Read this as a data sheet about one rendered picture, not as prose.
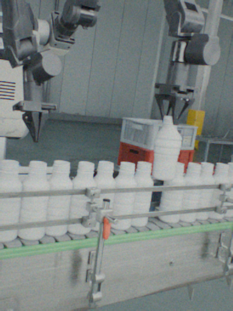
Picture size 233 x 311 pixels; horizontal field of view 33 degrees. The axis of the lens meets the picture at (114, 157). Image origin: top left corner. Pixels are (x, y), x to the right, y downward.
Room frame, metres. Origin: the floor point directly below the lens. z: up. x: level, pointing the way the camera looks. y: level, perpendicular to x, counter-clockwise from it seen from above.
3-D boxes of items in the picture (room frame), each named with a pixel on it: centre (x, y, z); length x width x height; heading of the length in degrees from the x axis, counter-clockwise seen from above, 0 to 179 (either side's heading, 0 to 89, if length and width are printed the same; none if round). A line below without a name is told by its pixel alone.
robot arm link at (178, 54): (1.02, -0.13, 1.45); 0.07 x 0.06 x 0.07; 37
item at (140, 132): (3.61, -0.37, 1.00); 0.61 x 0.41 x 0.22; 133
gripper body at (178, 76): (1.02, -0.13, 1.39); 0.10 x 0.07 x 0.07; 36
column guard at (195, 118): (11.07, -2.08, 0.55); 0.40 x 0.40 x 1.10; 36
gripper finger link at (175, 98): (1.01, -0.13, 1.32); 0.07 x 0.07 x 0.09; 36
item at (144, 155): (3.61, -0.38, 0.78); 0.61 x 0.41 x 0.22; 132
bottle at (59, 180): (0.85, 0.11, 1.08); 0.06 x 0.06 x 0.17
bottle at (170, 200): (1.06, -0.17, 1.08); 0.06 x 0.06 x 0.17
